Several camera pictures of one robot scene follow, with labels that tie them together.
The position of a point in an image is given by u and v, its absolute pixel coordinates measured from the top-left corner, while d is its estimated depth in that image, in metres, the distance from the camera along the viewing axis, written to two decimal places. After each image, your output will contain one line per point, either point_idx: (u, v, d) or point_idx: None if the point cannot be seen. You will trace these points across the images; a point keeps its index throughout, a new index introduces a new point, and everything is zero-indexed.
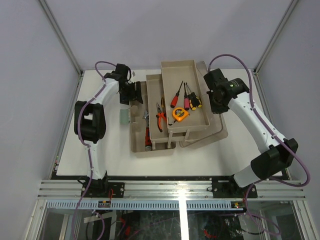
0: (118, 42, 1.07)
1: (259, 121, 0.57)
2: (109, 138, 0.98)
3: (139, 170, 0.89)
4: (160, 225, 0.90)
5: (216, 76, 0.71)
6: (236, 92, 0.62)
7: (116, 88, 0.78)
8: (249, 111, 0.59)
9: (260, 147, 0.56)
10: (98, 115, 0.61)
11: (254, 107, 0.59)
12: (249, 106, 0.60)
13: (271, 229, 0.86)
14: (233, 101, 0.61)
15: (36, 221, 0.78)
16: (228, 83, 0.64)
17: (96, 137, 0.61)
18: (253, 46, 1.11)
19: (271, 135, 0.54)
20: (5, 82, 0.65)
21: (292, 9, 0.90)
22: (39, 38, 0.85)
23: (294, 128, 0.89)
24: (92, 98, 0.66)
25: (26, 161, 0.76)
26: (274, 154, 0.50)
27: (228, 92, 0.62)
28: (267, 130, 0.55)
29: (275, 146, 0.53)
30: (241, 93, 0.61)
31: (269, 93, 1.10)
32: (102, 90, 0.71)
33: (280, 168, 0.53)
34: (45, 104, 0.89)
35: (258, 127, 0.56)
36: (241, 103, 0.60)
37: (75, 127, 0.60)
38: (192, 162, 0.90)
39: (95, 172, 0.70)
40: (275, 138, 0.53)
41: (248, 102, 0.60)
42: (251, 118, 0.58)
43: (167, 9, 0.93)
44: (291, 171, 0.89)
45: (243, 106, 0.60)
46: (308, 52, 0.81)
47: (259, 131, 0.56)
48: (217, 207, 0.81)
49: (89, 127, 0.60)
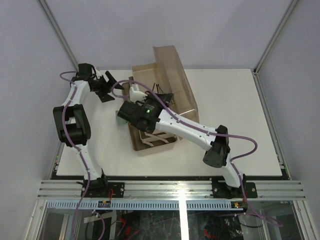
0: (118, 42, 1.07)
1: (190, 128, 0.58)
2: (107, 138, 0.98)
3: (138, 170, 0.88)
4: (160, 224, 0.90)
5: (125, 109, 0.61)
6: (155, 114, 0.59)
7: (88, 87, 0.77)
8: (178, 125, 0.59)
9: (203, 147, 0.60)
10: (79, 116, 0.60)
11: (178, 119, 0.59)
12: (175, 120, 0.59)
13: (268, 219, 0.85)
14: (159, 124, 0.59)
15: (36, 220, 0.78)
16: (144, 110, 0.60)
17: (85, 139, 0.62)
18: (253, 47, 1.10)
19: (205, 133, 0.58)
20: (5, 82, 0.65)
21: (292, 8, 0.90)
22: (38, 38, 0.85)
23: (294, 128, 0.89)
24: (68, 101, 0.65)
25: (26, 162, 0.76)
26: (218, 147, 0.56)
27: (150, 118, 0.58)
28: (201, 131, 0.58)
29: (215, 140, 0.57)
30: (161, 113, 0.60)
31: (270, 93, 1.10)
32: (75, 92, 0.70)
33: (226, 150, 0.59)
34: (44, 104, 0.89)
35: (193, 133, 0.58)
36: (166, 123, 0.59)
37: (61, 134, 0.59)
38: (191, 163, 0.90)
39: (93, 172, 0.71)
40: (210, 134, 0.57)
41: (171, 117, 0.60)
42: (184, 130, 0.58)
43: (167, 8, 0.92)
44: (291, 172, 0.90)
45: (169, 123, 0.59)
46: (307, 52, 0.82)
47: (196, 136, 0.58)
48: (217, 207, 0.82)
49: (74, 130, 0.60)
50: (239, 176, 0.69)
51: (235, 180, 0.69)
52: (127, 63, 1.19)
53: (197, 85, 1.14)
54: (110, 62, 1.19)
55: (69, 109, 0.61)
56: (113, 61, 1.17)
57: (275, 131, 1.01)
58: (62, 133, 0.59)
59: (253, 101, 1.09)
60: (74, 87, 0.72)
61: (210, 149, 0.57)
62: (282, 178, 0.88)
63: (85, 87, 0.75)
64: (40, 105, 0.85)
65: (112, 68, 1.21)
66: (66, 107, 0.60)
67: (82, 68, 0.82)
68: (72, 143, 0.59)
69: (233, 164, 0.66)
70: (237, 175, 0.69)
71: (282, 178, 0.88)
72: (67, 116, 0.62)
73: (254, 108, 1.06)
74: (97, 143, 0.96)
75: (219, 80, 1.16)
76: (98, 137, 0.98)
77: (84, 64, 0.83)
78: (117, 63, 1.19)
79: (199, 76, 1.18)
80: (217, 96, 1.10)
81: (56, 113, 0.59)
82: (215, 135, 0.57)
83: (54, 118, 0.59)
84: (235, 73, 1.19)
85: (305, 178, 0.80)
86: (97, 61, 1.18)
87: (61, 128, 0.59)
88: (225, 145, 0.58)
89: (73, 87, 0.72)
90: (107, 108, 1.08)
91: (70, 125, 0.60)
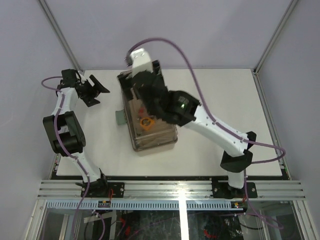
0: (118, 43, 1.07)
1: (226, 132, 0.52)
2: (105, 138, 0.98)
3: (138, 170, 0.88)
4: (160, 224, 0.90)
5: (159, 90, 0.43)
6: (190, 110, 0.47)
7: (76, 93, 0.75)
8: (215, 128, 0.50)
9: (228, 149, 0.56)
10: (72, 123, 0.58)
11: (215, 121, 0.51)
12: (211, 122, 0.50)
13: (269, 220, 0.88)
14: (195, 124, 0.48)
15: (36, 220, 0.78)
16: (177, 103, 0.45)
17: (81, 146, 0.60)
18: (253, 47, 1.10)
19: (239, 139, 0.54)
20: (5, 82, 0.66)
21: (292, 8, 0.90)
22: (38, 38, 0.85)
23: (295, 129, 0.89)
24: (57, 110, 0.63)
25: (26, 162, 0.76)
26: (249, 156, 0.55)
27: (185, 116, 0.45)
28: (235, 137, 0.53)
29: (246, 146, 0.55)
30: (196, 111, 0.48)
31: (269, 93, 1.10)
32: (64, 100, 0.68)
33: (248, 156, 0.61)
34: (44, 104, 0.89)
35: (229, 139, 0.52)
36: (203, 124, 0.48)
37: (55, 144, 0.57)
38: (191, 162, 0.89)
39: (92, 175, 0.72)
40: (244, 141, 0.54)
41: (207, 117, 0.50)
42: (221, 133, 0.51)
43: (166, 8, 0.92)
44: (291, 172, 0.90)
45: (206, 124, 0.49)
46: (308, 52, 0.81)
47: (230, 143, 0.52)
48: (217, 207, 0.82)
49: (69, 138, 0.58)
50: (244, 178, 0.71)
51: (241, 181, 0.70)
52: (126, 63, 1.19)
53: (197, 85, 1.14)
54: (110, 62, 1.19)
55: (61, 117, 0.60)
56: (113, 60, 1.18)
57: (275, 131, 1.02)
58: (56, 143, 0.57)
59: (252, 101, 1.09)
60: (61, 95, 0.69)
61: (241, 157, 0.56)
62: (282, 178, 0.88)
63: (73, 94, 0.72)
64: (40, 105, 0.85)
65: (111, 68, 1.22)
66: (57, 115, 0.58)
67: (65, 74, 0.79)
68: (67, 152, 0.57)
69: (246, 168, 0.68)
70: (244, 177, 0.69)
71: (282, 178, 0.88)
72: (59, 126, 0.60)
73: (254, 108, 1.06)
74: (97, 143, 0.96)
75: (219, 80, 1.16)
76: (98, 138, 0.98)
77: (67, 70, 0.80)
78: (116, 64, 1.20)
79: (198, 76, 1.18)
80: (217, 96, 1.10)
81: (47, 123, 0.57)
82: (248, 143, 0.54)
83: (45, 129, 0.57)
84: (234, 73, 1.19)
85: (306, 178, 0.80)
86: (97, 60, 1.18)
87: (54, 139, 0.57)
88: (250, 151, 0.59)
89: (61, 96, 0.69)
90: (107, 108, 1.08)
91: (64, 134, 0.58)
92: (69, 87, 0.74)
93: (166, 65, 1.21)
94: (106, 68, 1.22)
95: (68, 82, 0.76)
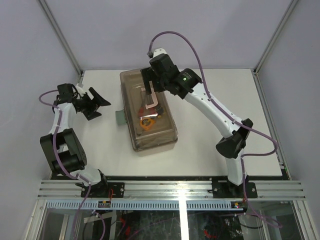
0: (118, 43, 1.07)
1: (219, 110, 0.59)
2: (106, 138, 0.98)
3: (138, 170, 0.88)
4: (160, 225, 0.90)
5: (166, 65, 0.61)
6: (190, 85, 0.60)
7: (74, 107, 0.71)
8: (208, 103, 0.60)
9: (221, 131, 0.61)
10: (71, 141, 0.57)
11: (211, 98, 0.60)
12: (207, 98, 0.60)
13: (268, 219, 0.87)
14: (191, 96, 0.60)
15: (36, 220, 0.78)
16: (180, 77, 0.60)
17: (81, 165, 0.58)
18: (253, 47, 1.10)
19: (230, 120, 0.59)
20: (5, 82, 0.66)
21: (292, 8, 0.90)
22: (38, 38, 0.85)
23: (295, 129, 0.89)
24: (55, 128, 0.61)
25: (26, 162, 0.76)
26: (237, 138, 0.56)
27: (184, 87, 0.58)
28: (227, 117, 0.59)
29: (237, 130, 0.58)
30: (195, 86, 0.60)
31: (269, 92, 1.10)
32: (61, 118, 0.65)
33: (242, 144, 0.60)
34: (45, 104, 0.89)
35: (220, 116, 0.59)
36: (198, 97, 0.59)
37: (54, 165, 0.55)
38: (191, 162, 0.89)
39: (93, 181, 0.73)
40: (236, 123, 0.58)
41: (204, 93, 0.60)
42: (212, 108, 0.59)
43: (166, 8, 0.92)
44: (291, 172, 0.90)
45: (201, 98, 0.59)
46: (308, 52, 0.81)
47: (220, 120, 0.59)
48: (217, 207, 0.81)
49: (68, 158, 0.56)
50: (243, 175, 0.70)
51: (238, 177, 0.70)
52: (126, 63, 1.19)
53: None
54: (110, 62, 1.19)
55: (59, 135, 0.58)
56: (113, 60, 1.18)
57: (275, 132, 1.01)
58: (55, 164, 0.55)
59: (252, 101, 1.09)
60: (58, 111, 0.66)
61: (230, 137, 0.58)
62: (282, 178, 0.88)
63: (71, 110, 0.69)
64: (40, 105, 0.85)
65: (112, 68, 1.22)
66: (55, 134, 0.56)
67: (61, 89, 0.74)
68: (67, 173, 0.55)
69: (242, 160, 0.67)
70: (241, 173, 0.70)
71: (282, 178, 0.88)
72: (58, 145, 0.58)
73: (254, 109, 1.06)
74: (97, 144, 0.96)
75: (219, 80, 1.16)
76: (98, 138, 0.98)
77: (63, 85, 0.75)
78: (116, 64, 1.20)
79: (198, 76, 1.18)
80: (217, 95, 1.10)
81: (45, 143, 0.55)
82: (240, 125, 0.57)
83: (44, 149, 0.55)
84: (235, 73, 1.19)
85: (305, 178, 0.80)
86: (97, 60, 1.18)
87: (53, 159, 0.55)
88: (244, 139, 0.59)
89: (58, 112, 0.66)
90: (107, 108, 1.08)
91: (63, 154, 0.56)
92: (66, 102, 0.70)
93: None
94: (106, 68, 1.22)
95: (65, 96, 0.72)
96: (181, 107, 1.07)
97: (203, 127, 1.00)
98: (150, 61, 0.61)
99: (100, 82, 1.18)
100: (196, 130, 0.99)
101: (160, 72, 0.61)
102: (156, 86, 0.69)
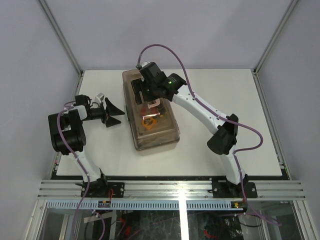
0: (118, 43, 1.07)
1: (203, 107, 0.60)
2: (106, 138, 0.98)
3: (138, 171, 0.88)
4: (160, 225, 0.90)
5: (153, 72, 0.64)
6: (176, 87, 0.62)
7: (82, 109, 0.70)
8: (193, 102, 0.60)
9: (210, 128, 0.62)
10: (73, 121, 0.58)
11: (195, 97, 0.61)
12: (191, 97, 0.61)
13: (268, 218, 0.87)
14: (177, 97, 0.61)
15: (36, 220, 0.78)
16: (166, 81, 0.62)
17: (81, 145, 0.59)
18: (253, 47, 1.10)
19: (215, 116, 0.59)
20: (5, 81, 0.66)
21: (292, 8, 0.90)
22: (38, 38, 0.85)
23: (295, 129, 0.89)
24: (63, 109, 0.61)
25: (26, 162, 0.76)
26: (223, 133, 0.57)
27: (169, 89, 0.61)
28: (211, 114, 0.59)
29: (222, 124, 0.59)
30: (180, 87, 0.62)
31: (269, 92, 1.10)
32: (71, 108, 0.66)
33: (232, 139, 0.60)
34: (45, 104, 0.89)
35: (205, 113, 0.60)
36: (182, 97, 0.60)
37: (56, 141, 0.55)
38: (192, 162, 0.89)
39: (92, 175, 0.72)
40: (220, 118, 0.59)
41: (189, 93, 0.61)
42: (197, 106, 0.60)
43: (166, 8, 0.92)
44: (291, 172, 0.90)
45: (185, 98, 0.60)
46: (307, 52, 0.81)
47: (205, 117, 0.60)
48: (217, 207, 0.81)
49: (70, 137, 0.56)
50: (240, 172, 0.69)
51: (236, 176, 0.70)
52: (126, 63, 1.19)
53: (197, 84, 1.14)
54: (110, 62, 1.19)
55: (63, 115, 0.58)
56: (113, 60, 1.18)
57: (275, 131, 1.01)
58: (57, 141, 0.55)
59: (252, 101, 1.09)
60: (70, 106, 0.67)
61: (216, 132, 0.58)
62: (282, 178, 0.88)
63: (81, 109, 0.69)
64: (39, 105, 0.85)
65: (111, 68, 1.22)
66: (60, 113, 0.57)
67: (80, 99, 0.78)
68: (70, 149, 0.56)
69: (235, 156, 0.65)
70: (238, 171, 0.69)
71: (282, 178, 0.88)
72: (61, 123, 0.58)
73: (254, 108, 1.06)
74: (97, 144, 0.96)
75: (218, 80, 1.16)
76: (97, 137, 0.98)
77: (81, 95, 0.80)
78: (116, 64, 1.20)
79: (198, 76, 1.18)
80: (218, 95, 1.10)
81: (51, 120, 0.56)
82: (224, 121, 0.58)
83: (49, 125, 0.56)
84: (235, 73, 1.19)
85: (306, 178, 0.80)
86: (97, 60, 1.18)
87: (56, 134, 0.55)
88: (232, 136, 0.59)
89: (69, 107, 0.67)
90: None
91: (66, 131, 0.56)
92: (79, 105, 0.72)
93: (165, 65, 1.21)
94: (106, 68, 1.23)
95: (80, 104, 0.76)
96: (182, 107, 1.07)
97: (203, 127, 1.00)
98: (139, 70, 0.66)
99: (100, 82, 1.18)
100: (196, 129, 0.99)
101: (148, 78, 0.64)
102: (146, 95, 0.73)
